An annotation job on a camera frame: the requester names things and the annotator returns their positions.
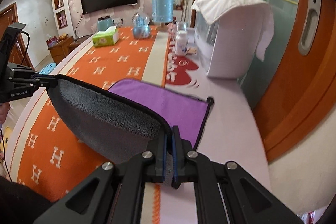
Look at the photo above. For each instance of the glass jar with lid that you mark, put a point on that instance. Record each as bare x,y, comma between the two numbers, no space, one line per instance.
181,26

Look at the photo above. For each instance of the blue snow globe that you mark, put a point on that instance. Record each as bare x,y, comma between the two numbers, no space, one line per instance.
141,28

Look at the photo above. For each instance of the white desktop storage cabinet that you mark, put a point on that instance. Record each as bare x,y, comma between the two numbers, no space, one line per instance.
227,46

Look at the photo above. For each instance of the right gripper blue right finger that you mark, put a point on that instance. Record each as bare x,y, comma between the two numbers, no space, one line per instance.
183,170

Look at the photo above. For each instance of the white pill bottle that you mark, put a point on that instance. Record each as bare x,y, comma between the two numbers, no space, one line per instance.
181,41

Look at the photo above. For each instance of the green tissue box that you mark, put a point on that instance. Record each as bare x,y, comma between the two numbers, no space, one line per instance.
109,37

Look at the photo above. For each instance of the orange H-pattern table runner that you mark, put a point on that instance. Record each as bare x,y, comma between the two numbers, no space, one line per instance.
111,194

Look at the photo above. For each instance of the pink pig figurine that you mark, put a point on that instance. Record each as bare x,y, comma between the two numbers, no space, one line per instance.
172,29

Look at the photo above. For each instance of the light blue lamp shade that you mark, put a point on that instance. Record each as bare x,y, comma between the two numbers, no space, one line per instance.
162,11

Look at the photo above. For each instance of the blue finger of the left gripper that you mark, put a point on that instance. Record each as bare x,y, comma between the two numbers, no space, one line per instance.
46,81

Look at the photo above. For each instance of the blue plastic stool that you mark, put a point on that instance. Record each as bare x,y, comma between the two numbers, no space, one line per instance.
48,69

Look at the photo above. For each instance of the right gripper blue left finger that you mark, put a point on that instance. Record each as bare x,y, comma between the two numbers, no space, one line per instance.
156,171

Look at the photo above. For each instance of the brown wooden room door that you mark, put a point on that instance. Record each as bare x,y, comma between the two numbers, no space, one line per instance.
12,43

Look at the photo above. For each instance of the wooden tv cabinet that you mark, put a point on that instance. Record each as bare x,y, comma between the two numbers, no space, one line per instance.
62,49

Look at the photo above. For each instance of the purple and grey towel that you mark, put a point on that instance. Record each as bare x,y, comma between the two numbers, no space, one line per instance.
119,122

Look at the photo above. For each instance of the white cloth on cabinet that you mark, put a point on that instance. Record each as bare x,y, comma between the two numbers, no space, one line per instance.
213,10

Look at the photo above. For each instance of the red heart table mat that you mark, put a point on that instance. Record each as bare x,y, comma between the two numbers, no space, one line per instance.
179,68

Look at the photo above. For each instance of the wooden sliding door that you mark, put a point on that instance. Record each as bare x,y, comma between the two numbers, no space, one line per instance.
302,92

